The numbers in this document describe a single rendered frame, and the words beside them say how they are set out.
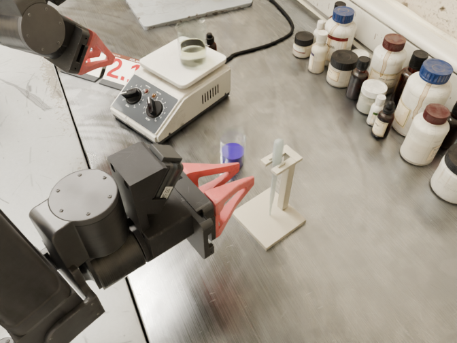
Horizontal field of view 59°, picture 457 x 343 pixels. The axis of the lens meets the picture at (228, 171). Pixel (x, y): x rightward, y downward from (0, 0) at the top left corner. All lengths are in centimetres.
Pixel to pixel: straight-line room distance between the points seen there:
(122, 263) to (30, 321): 9
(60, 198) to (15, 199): 36
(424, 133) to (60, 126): 63
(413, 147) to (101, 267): 53
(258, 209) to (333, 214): 12
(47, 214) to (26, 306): 7
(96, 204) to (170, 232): 9
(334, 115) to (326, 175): 16
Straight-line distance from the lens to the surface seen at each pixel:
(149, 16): 109
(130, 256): 42
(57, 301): 38
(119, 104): 78
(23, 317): 37
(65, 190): 37
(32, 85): 95
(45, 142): 80
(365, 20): 98
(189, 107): 74
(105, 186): 36
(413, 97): 76
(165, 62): 77
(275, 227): 61
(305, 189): 67
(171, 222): 41
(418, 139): 72
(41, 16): 54
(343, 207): 66
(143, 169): 36
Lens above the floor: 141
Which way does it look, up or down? 48 degrees down
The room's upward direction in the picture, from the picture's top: straight up
